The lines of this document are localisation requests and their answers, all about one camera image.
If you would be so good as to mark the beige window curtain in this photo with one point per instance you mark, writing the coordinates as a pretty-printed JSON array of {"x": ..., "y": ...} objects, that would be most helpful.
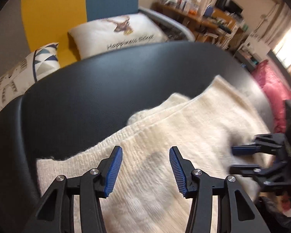
[{"x": 285, "y": 26}]

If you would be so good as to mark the white deer print pillow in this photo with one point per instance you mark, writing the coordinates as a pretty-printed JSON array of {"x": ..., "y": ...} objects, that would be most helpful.
[{"x": 116, "y": 36}]

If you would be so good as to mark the black computer monitor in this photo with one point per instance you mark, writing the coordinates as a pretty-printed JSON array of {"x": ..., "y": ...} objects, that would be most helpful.
[{"x": 229, "y": 4}]

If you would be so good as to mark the wooden desk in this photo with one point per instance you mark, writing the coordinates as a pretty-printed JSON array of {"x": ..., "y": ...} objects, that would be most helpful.
[{"x": 208, "y": 21}]

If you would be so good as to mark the white knitted sweater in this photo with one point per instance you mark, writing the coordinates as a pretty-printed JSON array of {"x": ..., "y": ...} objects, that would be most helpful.
[{"x": 184, "y": 126}]

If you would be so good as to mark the grey yellow blue sofa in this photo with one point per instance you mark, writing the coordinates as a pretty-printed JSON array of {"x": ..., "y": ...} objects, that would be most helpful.
[{"x": 53, "y": 17}]

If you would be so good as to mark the white storage shelf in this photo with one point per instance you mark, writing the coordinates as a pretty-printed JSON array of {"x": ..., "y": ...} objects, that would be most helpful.
[{"x": 248, "y": 54}]

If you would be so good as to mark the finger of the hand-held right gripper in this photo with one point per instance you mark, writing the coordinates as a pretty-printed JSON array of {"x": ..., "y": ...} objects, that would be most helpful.
[
  {"x": 243, "y": 150},
  {"x": 245, "y": 169}
]

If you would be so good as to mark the white geometric print pillow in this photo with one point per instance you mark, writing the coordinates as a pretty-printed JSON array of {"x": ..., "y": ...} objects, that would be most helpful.
[{"x": 19, "y": 75}]

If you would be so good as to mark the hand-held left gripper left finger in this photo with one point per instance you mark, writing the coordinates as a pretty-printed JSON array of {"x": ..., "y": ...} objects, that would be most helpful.
[{"x": 114, "y": 170}]

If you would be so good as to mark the blue bag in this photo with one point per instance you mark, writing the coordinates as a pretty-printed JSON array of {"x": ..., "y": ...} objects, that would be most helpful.
[{"x": 209, "y": 11}]

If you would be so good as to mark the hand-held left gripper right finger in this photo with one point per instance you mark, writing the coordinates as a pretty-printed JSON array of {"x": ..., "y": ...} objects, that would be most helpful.
[{"x": 177, "y": 170}]

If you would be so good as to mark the pink blanket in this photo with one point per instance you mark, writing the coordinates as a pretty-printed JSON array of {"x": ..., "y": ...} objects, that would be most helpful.
[{"x": 274, "y": 89}]

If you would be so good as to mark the orange fruits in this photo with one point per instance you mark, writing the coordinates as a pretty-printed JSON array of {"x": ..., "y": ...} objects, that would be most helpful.
[{"x": 193, "y": 11}]

